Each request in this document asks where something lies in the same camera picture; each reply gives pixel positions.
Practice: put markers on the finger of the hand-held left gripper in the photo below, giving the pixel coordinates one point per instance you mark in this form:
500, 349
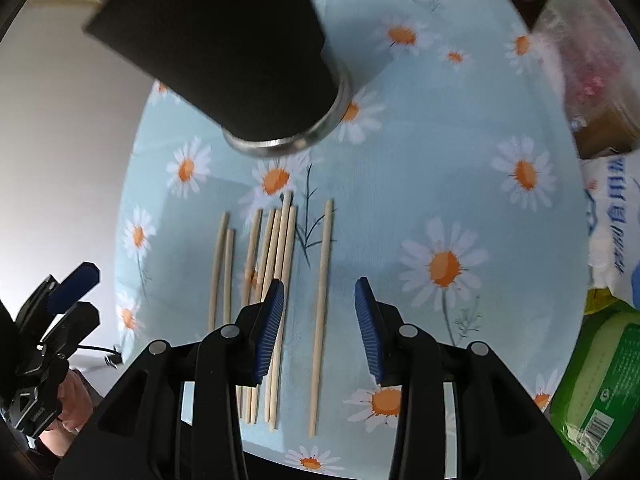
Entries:
75, 286
82, 317

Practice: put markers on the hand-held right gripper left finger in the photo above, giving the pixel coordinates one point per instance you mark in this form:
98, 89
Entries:
267, 332

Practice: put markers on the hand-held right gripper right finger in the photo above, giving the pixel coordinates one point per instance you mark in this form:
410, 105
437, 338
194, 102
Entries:
370, 332

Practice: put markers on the group of wooden chopsticks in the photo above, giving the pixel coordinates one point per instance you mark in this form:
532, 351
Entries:
282, 245

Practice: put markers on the black cup with metal rim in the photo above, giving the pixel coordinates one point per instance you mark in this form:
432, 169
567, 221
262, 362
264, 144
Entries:
215, 35

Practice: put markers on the person's left hand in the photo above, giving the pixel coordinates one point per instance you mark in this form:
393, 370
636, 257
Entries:
75, 395

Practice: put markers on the yellow plastic item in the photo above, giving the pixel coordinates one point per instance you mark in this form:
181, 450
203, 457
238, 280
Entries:
600, 301

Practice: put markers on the green plastic packet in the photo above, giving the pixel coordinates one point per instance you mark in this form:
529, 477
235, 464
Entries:
605, 390

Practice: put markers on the white plastic bag blue print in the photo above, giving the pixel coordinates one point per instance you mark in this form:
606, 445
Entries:
615, 210

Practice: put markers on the brown cardboard box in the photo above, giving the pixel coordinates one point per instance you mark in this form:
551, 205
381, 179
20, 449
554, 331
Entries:
607, 130

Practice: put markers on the clear plastic bag red contents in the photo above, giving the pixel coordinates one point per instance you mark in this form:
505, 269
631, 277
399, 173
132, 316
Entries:
590, 50

